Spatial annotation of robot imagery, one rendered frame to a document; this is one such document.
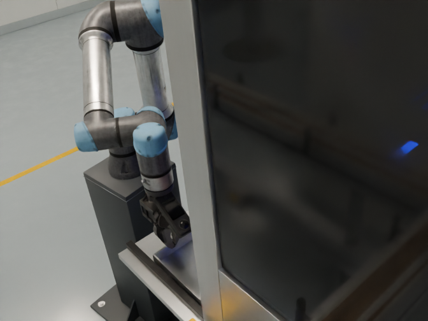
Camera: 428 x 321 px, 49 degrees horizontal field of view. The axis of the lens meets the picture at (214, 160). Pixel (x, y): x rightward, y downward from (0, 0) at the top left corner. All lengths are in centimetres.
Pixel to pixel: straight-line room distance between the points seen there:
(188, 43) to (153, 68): 91
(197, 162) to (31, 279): 203
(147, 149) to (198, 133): 42
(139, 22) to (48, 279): 159
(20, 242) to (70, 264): 38
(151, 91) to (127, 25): 25
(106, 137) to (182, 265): 39
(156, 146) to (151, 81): 50
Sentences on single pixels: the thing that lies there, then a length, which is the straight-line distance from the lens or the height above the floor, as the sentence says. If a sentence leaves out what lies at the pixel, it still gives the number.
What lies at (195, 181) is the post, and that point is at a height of 138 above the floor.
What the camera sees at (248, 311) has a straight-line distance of 80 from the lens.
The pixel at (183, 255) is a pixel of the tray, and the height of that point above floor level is 88.
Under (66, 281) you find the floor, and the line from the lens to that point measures 254.
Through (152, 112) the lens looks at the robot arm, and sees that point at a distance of 116.
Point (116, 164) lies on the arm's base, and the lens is 171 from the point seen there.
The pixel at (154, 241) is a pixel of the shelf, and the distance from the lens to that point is 134.
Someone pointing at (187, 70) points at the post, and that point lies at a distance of 60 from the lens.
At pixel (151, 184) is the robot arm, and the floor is 114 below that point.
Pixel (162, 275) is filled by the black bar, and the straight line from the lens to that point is 122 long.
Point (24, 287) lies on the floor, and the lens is 260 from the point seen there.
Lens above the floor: 181
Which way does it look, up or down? 36 degrees down
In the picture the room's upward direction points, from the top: 5 degrees counter-clockwise
